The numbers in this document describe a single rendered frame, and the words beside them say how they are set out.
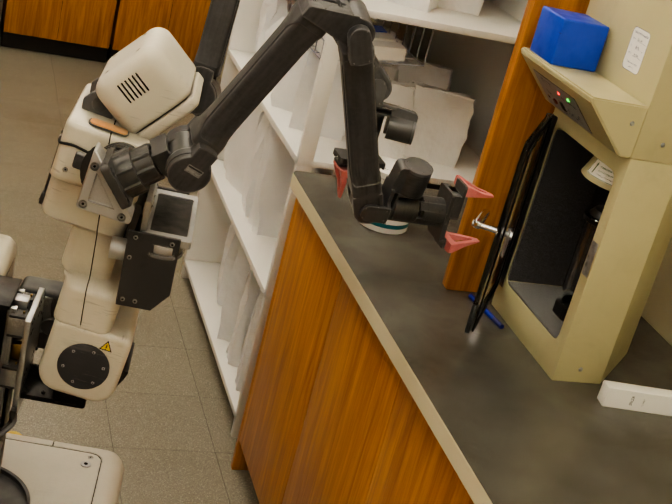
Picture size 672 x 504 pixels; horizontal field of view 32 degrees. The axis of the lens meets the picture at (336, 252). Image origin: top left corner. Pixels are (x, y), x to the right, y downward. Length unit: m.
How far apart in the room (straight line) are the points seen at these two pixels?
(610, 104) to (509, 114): 0.40
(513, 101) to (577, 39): 0.25
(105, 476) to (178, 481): 0.55
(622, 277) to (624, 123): 0.32
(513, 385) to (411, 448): 0.23
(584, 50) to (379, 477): 0.93
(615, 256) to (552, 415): 0.32
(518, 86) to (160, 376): 1.84
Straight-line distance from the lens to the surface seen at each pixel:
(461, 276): 2.59
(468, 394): 2.18
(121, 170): 2.07
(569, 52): 2.29
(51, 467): 2.88
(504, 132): 2.48
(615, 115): 2.14
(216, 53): 2.45
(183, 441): 3.56
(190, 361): 3.98
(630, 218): 2.24
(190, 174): 2.05
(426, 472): 2.20
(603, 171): 2.31
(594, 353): 2.35
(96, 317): 2.35
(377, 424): 2.43
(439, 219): 2.24
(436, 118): 3.47
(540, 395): 2.27
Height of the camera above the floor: 1.93
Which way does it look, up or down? 22 degrees down
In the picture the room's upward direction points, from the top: 15 degrees clockwise
